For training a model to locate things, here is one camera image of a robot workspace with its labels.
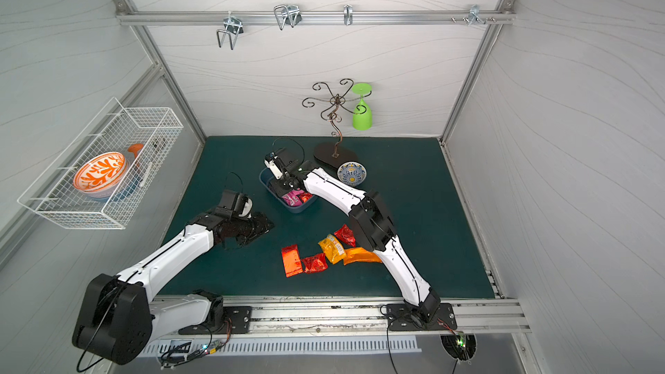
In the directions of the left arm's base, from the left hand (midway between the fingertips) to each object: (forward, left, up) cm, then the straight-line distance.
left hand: (270, 228), depth 84 cm
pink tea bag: (+14, -5, -3) cm, 15 cm away
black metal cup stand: (+38, -20, -4) cm, 43 cm away
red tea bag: (+15, -10, -3) cm, 18 cm away
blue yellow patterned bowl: (+29, -28, -6) cm, 41 cm away
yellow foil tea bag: (-5, -21, -4) cm, 22 cm away
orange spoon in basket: (+13, +38, +24) cm, 47 cm away
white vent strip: (-31, +9, -7) cm, 33 cm away
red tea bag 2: (+1, -25, -5) cm, 26 cm away
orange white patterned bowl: (0, +37, +28) cm, 46 cm away
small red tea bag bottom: (-9, -15, -5) cm, 19 cm away
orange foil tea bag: (-6, -30, -6) cm, 31 cm away
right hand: (+17, 0, +3) cm, 17 cm away
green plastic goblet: (+30, -30, +25) cm, 49 cm away
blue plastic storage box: (+25, +8, -4) cm, 26 cm away
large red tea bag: (-8, -8, -6) cm, 13 cm away
